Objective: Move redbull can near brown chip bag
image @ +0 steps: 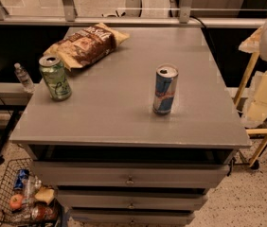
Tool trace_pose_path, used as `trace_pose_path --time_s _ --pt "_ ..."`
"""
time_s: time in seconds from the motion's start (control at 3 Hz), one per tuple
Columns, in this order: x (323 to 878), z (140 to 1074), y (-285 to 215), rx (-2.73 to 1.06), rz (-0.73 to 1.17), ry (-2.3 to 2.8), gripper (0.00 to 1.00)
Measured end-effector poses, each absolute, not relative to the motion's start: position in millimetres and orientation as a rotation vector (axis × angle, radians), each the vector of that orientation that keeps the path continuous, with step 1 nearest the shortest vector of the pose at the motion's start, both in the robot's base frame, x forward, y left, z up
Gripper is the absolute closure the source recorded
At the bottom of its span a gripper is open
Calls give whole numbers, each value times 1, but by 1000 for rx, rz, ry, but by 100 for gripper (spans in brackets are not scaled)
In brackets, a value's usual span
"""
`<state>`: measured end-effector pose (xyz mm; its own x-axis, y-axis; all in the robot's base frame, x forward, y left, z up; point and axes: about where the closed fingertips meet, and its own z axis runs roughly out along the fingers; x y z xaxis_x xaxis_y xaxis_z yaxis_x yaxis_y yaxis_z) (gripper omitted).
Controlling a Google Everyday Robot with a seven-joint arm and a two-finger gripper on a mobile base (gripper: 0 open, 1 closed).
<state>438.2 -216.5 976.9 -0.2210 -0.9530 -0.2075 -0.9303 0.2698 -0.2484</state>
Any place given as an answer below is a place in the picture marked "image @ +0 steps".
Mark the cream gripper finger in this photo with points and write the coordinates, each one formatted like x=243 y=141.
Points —
x=255 y=106
x=251 y=44

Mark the blue silver redbull can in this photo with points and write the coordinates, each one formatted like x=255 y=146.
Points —
x=165 y=88

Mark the brown chip bag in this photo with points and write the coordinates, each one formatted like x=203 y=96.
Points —
x=87 y=46

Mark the green soda can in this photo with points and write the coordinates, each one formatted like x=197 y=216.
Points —
x=53 y=73

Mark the red can in basket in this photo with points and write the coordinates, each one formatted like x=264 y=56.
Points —
x=43 y=212

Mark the blue can in basket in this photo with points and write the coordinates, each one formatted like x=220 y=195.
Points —
x=21 y=176

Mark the grey drawer cabinet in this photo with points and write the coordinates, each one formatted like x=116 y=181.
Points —
x=112 y=158

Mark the clear plastic water bottle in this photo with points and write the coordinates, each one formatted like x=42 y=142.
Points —
x=24 y=78

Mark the yellow sponge in basket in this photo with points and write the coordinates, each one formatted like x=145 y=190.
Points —
x=45 y=195

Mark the black side desk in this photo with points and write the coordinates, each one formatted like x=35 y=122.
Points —
x=13 y=101

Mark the clear bottle in basket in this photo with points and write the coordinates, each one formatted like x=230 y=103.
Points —
x=31 y=186

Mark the orange fruit in basket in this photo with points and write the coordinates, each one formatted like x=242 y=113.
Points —
x=15 y=202

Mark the yellow wooden ladder frame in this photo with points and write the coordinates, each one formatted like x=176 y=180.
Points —
x=255 y=64

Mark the black wire basket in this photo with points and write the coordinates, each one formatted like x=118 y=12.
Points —
x=22 y=217

